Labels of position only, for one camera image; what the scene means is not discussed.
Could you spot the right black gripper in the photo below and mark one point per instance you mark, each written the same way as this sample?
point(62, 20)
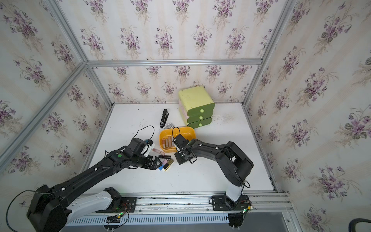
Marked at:
point(178, 161)

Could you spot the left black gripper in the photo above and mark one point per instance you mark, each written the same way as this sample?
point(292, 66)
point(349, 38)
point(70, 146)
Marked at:
point(149, 166)

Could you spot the beige matte lipstick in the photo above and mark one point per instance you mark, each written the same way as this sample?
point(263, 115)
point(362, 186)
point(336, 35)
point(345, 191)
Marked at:
point(170, 141)

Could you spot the red silver lipstick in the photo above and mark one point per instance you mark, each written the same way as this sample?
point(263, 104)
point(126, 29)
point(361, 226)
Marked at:
point(163, 143)

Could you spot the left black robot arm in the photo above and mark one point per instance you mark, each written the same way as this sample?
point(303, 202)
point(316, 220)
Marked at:
point(52, 208)

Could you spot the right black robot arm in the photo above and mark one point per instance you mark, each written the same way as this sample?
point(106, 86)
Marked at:
point(233, 162)

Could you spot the short black lipstick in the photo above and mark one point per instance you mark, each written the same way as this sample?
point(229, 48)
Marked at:
point(164, 157)

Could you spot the blue pink gradient lipstick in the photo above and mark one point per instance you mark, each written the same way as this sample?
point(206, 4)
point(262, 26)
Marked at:
point(163, 163)

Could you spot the pink gradient lip gloss tube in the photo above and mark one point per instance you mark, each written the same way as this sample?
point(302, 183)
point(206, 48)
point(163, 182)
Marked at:
point(160, 152)

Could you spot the black stapler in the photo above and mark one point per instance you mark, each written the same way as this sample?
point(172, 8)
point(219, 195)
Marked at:
point(164, 118)

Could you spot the green pink drawer organizer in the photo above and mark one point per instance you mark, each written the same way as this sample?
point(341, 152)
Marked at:
point(196, 107)

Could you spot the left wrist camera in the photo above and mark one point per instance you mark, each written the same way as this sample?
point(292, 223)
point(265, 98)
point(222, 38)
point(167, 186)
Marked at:
point(149, 145)

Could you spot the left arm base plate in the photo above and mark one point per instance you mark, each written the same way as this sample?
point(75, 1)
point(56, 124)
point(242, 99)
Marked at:
point(125, 204)

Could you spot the aluminium front rail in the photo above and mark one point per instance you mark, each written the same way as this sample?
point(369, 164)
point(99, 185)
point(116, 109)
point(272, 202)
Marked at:
point(202, 208)

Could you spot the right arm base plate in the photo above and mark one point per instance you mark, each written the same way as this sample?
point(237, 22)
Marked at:
point(223, 203)

